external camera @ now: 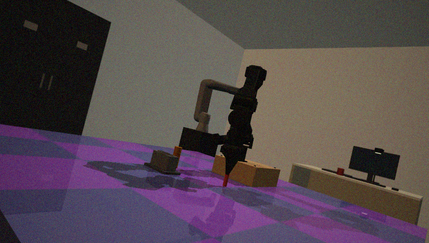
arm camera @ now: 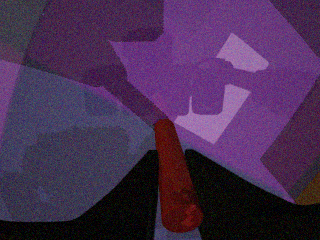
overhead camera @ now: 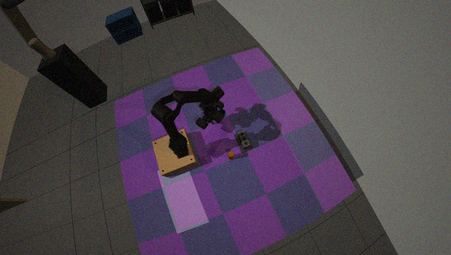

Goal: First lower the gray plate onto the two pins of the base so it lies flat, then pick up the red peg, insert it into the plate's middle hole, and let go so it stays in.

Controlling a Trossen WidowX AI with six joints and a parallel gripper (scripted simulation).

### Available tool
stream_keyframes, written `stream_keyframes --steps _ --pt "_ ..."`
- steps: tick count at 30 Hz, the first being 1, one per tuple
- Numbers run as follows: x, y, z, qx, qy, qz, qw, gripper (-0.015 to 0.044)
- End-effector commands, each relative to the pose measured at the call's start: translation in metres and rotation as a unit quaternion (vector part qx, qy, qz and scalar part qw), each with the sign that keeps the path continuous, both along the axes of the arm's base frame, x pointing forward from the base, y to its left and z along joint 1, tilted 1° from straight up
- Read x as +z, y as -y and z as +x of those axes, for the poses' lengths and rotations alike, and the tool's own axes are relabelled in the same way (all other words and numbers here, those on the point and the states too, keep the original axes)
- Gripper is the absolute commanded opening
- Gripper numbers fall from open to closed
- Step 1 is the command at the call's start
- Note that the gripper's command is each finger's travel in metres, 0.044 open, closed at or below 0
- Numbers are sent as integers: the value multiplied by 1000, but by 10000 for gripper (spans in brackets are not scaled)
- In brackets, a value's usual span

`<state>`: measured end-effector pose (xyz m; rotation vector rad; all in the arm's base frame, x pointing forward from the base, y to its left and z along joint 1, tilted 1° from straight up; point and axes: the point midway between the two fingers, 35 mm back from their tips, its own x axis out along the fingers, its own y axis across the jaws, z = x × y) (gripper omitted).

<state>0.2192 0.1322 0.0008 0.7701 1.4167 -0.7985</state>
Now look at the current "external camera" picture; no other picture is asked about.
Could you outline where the orange-brown cylinder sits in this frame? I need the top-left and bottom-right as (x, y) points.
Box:
(173, 146), (182, 168)

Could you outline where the dark red peg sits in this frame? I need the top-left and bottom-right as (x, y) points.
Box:
(223, 174), (229, 187)

